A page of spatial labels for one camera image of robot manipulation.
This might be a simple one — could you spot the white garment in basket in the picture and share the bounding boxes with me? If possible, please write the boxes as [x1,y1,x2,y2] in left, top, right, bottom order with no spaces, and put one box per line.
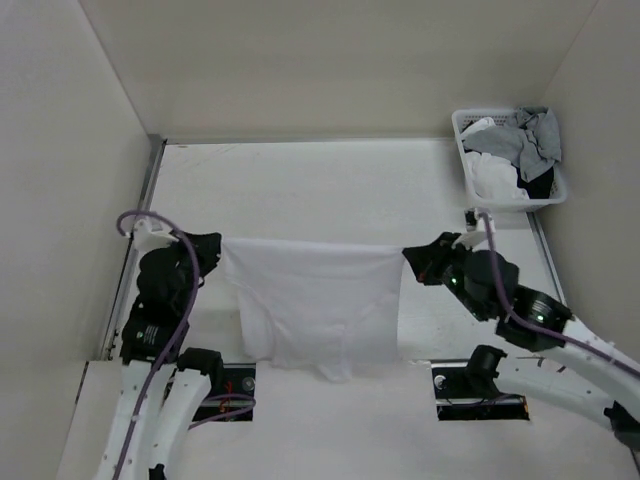
[461,117,529,201]

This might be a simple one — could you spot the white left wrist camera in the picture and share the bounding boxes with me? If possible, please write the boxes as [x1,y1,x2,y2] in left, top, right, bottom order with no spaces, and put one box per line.
[131,216,178,253]

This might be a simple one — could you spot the grey tank top in basket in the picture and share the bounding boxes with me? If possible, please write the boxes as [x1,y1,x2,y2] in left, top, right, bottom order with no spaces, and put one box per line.
[461,106,562,183]

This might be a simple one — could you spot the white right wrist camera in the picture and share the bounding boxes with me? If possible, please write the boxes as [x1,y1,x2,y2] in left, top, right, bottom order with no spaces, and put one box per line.
[453,208,496,250]

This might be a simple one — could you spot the white plastic laundry basket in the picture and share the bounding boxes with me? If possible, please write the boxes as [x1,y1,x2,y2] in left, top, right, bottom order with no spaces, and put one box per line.
[451,107,568,212]

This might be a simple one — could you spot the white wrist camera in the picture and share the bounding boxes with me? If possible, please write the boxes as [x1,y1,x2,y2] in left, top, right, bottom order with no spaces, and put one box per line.
[453,208,496,250]
[131,216,178,253]

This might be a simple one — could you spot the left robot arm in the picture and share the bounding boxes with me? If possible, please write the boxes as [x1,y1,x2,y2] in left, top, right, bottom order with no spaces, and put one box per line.
[95,231,225,479]

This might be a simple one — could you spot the metal left table rail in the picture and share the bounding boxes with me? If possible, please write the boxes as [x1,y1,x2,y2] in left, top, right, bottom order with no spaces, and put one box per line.
[97,134,166,360]

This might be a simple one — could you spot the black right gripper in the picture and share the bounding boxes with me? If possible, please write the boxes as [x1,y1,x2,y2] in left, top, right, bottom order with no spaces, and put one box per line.
[402,230,489,320]

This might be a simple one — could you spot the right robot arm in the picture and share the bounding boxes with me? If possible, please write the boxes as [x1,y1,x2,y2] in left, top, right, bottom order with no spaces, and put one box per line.
[403,232,639,450]

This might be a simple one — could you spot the white tank top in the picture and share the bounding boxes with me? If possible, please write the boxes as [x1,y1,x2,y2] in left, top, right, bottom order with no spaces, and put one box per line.
[222,237,405,382]

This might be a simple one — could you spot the black garment in basket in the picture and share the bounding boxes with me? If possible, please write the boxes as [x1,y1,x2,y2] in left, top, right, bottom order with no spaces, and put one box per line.
[517,168,555,200]

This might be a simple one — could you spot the white front cover board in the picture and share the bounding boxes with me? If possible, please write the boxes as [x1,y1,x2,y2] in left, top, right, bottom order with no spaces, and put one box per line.
[54,357,629,480]

